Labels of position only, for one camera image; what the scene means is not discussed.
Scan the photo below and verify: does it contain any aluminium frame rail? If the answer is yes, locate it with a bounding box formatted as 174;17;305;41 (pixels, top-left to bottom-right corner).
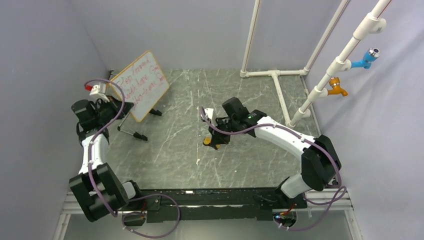
53;187;363;240

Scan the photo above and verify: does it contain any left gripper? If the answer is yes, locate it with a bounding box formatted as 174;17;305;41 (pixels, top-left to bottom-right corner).
95;94;135;125

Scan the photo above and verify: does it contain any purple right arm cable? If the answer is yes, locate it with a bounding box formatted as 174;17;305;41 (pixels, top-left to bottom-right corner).
198;106;348;232

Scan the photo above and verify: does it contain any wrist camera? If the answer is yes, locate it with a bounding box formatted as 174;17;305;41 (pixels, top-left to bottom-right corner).
203;108;215;123
84;82;110;103

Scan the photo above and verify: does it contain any orange faucet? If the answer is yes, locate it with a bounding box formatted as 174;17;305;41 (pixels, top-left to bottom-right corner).
327;77;348;97

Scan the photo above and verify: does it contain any yellow framed whiteboard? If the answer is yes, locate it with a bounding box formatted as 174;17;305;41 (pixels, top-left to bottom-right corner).
110;51;170;123

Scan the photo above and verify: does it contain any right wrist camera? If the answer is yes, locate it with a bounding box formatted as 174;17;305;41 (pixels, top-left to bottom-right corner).
203;108;215;123

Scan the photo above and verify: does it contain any yellow whiteboard eraser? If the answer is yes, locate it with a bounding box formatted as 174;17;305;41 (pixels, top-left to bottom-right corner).
202;137;212;146

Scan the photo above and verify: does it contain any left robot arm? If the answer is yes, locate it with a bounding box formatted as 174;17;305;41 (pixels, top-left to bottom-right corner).
69;96;144;222

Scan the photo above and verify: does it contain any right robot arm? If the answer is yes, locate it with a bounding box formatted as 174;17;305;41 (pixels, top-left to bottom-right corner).
199;97;342;208

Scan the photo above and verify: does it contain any white PVC pipe frame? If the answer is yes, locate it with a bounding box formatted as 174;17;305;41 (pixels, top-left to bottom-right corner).
239;0;391;128

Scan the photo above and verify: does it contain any wire whiteboard stand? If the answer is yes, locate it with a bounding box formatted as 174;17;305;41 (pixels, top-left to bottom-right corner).
117;107;163;142

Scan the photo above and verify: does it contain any blue faucet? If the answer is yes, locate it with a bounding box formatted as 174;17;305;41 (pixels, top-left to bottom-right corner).
351;48;381;70

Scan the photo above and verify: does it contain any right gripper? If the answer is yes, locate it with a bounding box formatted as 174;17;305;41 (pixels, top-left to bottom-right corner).
209;116;240;145

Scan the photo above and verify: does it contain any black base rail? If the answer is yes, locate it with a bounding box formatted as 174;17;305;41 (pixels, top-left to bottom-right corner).
118;187;308;223

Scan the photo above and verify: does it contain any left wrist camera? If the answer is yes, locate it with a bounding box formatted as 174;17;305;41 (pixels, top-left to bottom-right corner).
84;82;110;103

